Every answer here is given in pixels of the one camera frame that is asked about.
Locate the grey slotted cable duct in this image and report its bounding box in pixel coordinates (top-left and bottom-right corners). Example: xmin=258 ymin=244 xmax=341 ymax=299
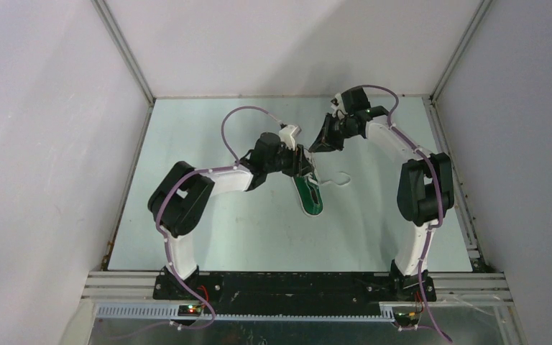
xmin=96 ymin=303 xmax=395 ymax=323

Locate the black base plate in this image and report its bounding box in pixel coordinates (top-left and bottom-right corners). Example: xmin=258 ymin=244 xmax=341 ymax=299
xmin=152 ymin=269 xmax=437 ymax=316

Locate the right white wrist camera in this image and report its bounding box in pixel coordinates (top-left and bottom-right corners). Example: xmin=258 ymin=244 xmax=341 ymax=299
xmin=331 ymin=93 xmax=345 ymax=119

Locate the controller board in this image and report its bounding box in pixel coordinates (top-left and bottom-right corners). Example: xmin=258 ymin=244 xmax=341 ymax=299
xmin=177 ymin=304 xmax=204 ymax=317
xmin=393 ymin=312 xmax=423 ymax=328

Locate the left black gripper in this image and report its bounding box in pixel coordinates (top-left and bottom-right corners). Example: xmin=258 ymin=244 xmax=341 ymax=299
xmin=264 ymin=141 xmax=314 ymax=178

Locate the left controller board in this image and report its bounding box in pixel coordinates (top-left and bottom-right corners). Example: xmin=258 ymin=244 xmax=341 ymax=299
xmin=177 ymin=304 xmax=204 ymax=317

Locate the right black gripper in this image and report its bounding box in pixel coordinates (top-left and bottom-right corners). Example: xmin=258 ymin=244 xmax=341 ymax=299
xmin=309 ymin=113 xmax=359 ymax=154

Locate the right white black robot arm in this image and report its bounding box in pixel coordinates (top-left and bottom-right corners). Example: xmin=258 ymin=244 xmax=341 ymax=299
xmin=309 ymin=85 xmax=454 ymax=302

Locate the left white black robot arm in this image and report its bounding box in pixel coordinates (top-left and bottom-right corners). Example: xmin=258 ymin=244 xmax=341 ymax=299
xmin=147 ymin=132 xmax=314 ymax=300

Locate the right controller board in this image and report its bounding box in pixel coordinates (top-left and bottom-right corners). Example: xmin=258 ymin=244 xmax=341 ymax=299
xmin=393 ymin=312 xmax=423 ymax=328

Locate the green canvas sneaker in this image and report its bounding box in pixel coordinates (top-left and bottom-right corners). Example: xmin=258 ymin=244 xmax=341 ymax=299
xmin=292 ymin=172 xmax=323 ymax=217

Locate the white shoelace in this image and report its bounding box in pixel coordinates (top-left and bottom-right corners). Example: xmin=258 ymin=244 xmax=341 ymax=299
xmin=304 ymin=151 xmax=351 ymax=187

